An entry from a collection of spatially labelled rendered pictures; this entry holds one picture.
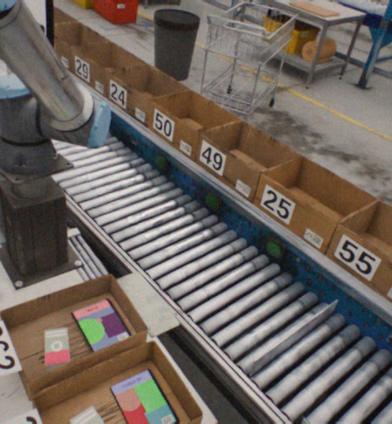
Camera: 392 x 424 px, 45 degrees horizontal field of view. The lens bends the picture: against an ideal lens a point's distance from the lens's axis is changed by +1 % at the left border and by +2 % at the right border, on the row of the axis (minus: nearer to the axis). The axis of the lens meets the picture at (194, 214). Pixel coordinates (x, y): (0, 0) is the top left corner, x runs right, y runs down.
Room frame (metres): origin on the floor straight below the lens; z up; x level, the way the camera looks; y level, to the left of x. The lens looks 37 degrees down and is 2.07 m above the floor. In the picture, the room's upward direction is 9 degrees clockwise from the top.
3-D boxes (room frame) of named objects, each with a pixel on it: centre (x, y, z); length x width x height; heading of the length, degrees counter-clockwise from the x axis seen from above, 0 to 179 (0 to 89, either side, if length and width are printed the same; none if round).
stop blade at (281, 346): (1.11, -0.42, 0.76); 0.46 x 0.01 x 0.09; 137
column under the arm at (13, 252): (1.30, 0.57, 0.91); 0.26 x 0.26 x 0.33; 41
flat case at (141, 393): (0.76, 0.06, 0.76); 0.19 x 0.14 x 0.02; 38
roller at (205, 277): (1.40, -0.12, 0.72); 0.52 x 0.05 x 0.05; 137
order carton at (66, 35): (3.03, 0.94, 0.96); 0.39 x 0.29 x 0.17; 46
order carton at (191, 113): (2.22, 0.08, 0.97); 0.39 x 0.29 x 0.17; 47
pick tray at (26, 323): (0.95, 0.32, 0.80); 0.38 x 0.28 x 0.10; 129
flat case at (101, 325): (1.00, 0.24, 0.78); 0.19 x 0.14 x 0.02; 39
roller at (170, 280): (1.44, -0.07, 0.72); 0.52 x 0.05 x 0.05; 137
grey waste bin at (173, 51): (5.34, 0.54, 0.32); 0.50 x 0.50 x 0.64
